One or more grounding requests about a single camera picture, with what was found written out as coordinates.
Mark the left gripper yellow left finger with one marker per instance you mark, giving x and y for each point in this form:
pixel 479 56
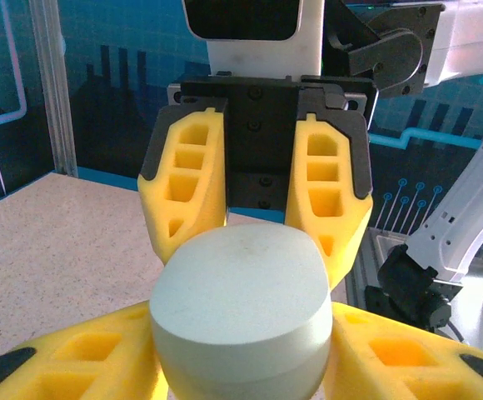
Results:
pixel 58 362

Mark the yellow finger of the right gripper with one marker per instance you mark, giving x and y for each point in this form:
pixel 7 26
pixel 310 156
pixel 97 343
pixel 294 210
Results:
pixel 212 183
pixel 350 233

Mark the aluminium frame post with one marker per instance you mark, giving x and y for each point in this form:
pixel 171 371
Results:
pixel 54 83

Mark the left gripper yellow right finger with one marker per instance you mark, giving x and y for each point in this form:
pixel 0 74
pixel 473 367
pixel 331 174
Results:
pixel 412 358

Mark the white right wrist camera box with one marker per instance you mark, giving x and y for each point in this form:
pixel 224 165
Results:
pixel 262 58

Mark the pale mint earbud charging case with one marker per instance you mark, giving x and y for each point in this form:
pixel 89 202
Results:
pixel 241 291

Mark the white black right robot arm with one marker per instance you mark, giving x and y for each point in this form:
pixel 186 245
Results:
pixel 466 200

